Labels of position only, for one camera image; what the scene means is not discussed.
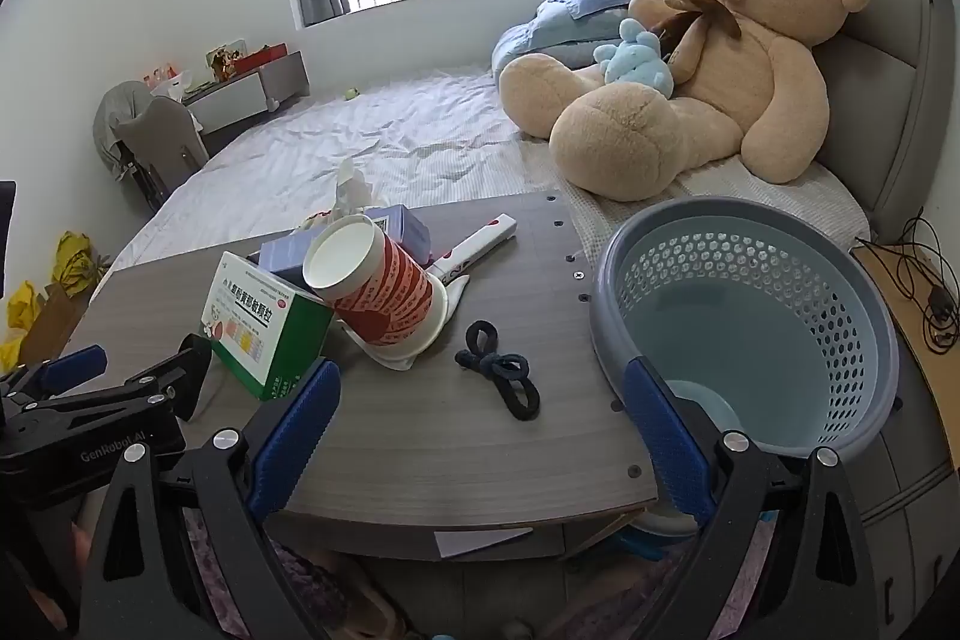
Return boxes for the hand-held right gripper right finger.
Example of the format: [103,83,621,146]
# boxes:
[622,356,878,640]

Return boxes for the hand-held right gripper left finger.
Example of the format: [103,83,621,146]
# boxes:
[79,356,342,640]

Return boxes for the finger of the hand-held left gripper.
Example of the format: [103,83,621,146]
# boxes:
[0,344,110,401]
[112,332,215,423]

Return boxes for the green and white medicine box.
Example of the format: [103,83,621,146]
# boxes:
[199,251,336,402]

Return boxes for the grey-blue perforated plastic basket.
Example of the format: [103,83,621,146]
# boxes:
[589,196,901,536]

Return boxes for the red and white paper cup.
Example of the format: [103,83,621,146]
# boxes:
[301,214,451,365]

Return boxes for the knotted dark hair ties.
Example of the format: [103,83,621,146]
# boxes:
[456,320,542,422]

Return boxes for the white cloth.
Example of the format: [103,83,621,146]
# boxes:
[341,272,472,372]

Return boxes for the long light blue box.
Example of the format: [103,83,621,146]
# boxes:
[259,205,436,281]

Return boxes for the brown cardboard box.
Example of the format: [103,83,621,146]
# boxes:
[19,284,91,363]

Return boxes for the yellow plastic bag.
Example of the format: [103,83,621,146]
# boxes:
[4,280,42,371]
[52,231,95,300]

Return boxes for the grey chair with clothes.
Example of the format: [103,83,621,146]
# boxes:
[94,81,211,210]

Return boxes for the crumpled white paper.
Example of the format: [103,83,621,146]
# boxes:
[330,156,376,223]

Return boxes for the long white box red hearts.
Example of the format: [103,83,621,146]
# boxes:
[427,214,518,283]

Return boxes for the wooden nightstand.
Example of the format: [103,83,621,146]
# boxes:
[851,242,960,513]

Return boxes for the grey and white desk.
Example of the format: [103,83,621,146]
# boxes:
[184,51,310,135]

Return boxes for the bed with white sheet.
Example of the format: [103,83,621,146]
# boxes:
[112,62,875,281]

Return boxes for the white tissue pack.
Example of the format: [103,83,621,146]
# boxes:
[146,66,196,101]

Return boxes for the cartoon picture card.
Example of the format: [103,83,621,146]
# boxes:
[206,38,248,80]

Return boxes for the large beige teddy bear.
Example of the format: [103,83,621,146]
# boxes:
[499,0,875,202]

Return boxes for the light blue plush toy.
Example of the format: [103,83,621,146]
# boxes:
[592,19,676,100]

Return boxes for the blue pillows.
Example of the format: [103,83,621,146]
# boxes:
[491,2,623,79]

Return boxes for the black charger cable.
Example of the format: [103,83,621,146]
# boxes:
[855,209,960,352]

